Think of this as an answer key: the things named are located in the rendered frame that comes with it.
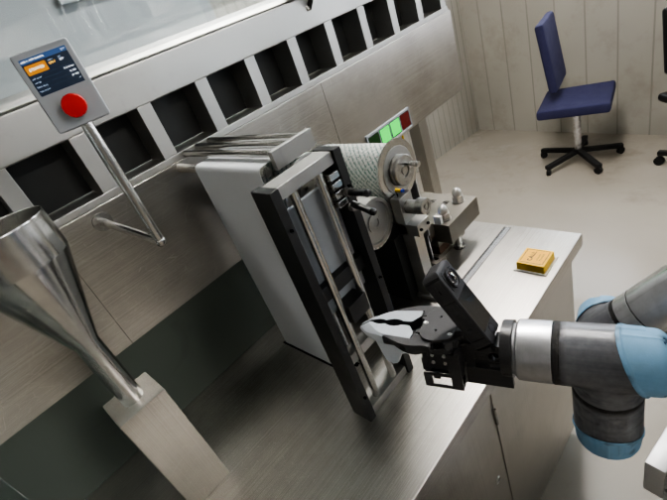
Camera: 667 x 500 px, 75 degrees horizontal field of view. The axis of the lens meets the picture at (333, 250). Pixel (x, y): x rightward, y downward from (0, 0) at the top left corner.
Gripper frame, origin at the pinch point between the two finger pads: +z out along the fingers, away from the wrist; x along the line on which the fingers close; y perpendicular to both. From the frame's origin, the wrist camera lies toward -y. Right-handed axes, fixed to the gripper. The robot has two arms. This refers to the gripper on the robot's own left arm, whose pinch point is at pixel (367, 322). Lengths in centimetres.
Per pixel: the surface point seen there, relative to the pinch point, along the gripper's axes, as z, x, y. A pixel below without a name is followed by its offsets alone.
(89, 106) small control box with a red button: 28.2, -7.6, -38.4
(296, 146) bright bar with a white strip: 17.0, 19.3, -23.3
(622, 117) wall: -46, 353, 63
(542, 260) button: -17, 60, 23
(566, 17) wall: -11, 359, -16
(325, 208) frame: 11.5, 14.3, -12.8
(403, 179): 9.8, 46.9, -6.1
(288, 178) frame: 11.1, 6.6, -21.3
